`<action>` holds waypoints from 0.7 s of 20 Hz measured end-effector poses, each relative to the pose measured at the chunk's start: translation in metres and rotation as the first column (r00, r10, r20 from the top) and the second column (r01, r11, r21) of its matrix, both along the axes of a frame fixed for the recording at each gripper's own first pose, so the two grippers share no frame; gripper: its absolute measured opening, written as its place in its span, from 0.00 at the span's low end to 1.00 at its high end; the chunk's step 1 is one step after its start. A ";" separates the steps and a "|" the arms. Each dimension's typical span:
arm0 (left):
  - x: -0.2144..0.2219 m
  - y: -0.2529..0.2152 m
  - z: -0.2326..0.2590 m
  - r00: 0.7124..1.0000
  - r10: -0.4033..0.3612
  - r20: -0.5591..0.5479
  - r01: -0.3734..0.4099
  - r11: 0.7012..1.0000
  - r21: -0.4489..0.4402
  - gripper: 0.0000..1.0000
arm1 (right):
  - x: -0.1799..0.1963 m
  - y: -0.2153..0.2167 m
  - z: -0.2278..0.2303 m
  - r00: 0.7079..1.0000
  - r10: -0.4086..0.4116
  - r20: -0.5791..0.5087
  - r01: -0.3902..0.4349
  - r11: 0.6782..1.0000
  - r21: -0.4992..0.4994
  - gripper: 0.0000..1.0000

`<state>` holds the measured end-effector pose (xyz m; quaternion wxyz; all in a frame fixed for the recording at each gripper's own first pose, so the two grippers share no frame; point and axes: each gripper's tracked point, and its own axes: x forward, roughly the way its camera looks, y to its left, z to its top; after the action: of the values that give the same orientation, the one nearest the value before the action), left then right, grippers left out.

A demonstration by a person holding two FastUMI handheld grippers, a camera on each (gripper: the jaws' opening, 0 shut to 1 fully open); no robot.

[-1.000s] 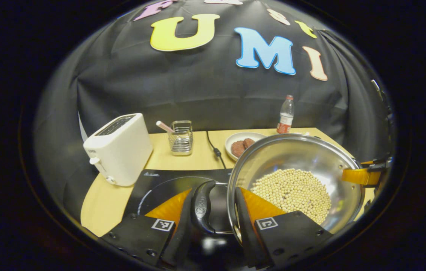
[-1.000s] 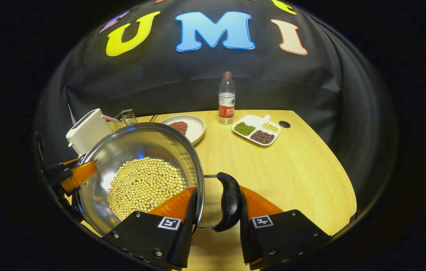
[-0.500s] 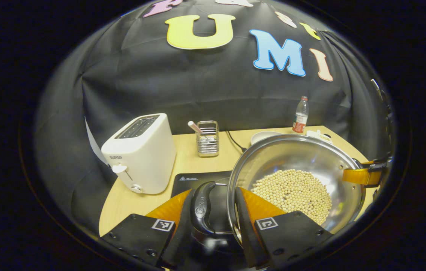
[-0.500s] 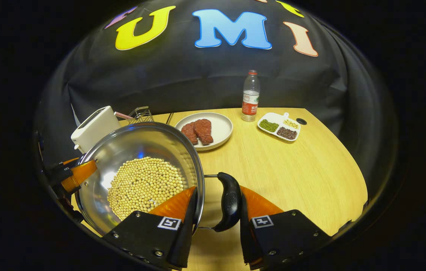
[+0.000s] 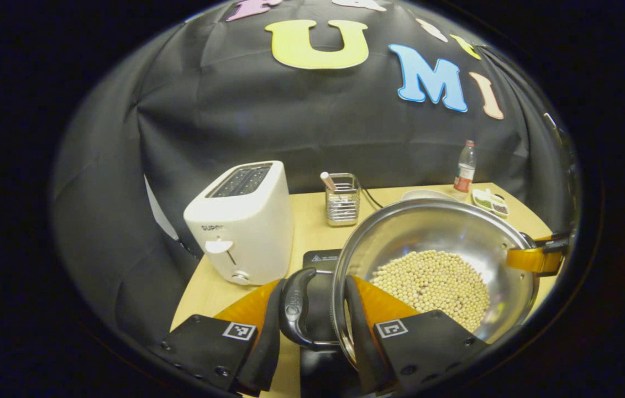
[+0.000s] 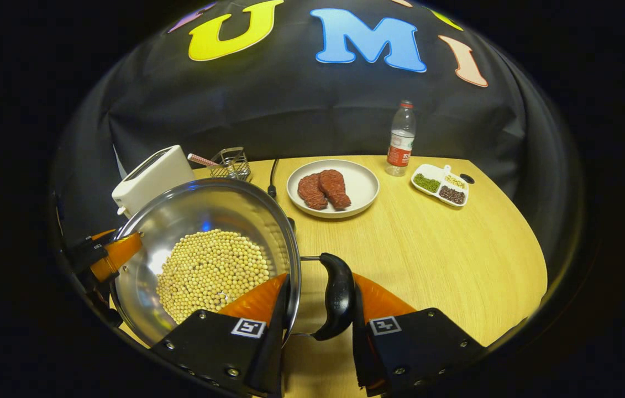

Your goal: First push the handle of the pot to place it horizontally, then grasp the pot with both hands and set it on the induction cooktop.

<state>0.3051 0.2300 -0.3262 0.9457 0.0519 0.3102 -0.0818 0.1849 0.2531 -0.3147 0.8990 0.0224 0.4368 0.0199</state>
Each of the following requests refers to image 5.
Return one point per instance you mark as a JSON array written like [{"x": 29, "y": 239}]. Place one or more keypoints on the pile of soybeans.
[{"x": 434, "y": 282}]

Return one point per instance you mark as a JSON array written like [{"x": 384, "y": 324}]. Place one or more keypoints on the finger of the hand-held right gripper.
[{"x": 536, "y": 260}]

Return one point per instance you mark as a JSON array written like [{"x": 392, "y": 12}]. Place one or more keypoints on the black induction cooktop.
[{"x": 320, "y": 260}]

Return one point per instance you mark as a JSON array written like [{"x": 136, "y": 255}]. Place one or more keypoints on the white divided dish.
[{"x": 492, "y": 203}]

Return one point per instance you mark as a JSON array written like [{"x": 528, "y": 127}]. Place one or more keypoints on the black backdrop cloth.
[{"x": 290, "y": 121}]

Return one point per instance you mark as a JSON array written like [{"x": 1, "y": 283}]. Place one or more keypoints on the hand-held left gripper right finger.
[{"x": 367, "y": 342}]

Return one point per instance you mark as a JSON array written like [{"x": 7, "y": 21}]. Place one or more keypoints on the stainless steel pot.
[{"x": 428, "y": 226}]

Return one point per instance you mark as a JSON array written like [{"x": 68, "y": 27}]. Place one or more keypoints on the clear plastic water bottle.
[{"x": 464, "y": 171}]

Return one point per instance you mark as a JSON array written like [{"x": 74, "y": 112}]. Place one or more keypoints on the clear utensil holder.
[{"x": 342, "y": 207}]

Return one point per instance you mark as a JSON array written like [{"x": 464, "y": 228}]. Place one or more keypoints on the white round plate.
[{"x": 428, "y": 194}]

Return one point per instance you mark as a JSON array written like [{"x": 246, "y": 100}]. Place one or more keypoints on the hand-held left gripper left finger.
[{"x": 268, "y": 342}]

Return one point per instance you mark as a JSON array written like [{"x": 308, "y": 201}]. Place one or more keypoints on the white toaster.
[{"x": 246, "y": 232}]

